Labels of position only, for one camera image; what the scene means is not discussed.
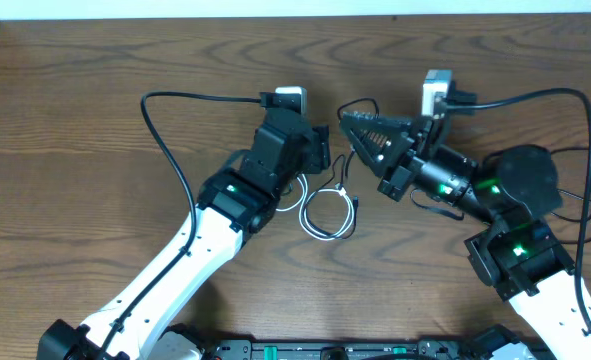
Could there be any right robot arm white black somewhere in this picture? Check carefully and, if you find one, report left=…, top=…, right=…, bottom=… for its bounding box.
left=340, top=112, right=591, bottom=359

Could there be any black right camera cable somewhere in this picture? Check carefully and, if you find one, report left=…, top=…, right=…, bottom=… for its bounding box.
left=444, top=87, right=591, bottom=360

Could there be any white USB cable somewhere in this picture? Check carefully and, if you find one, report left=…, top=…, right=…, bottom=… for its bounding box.
left=274, top=172, right=356, bottom=240

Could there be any black left camera cable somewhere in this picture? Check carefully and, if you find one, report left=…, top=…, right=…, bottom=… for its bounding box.
left=97, top=90, right=276, bottom=360

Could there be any black camera cable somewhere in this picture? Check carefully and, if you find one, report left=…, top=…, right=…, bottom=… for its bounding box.
left=444, top=87, right=591, bottom=360
left=97, top=90, right=276, bottom=360

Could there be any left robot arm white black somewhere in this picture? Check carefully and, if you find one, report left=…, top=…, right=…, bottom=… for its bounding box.
left=37, top=108, right=330, bottom=359

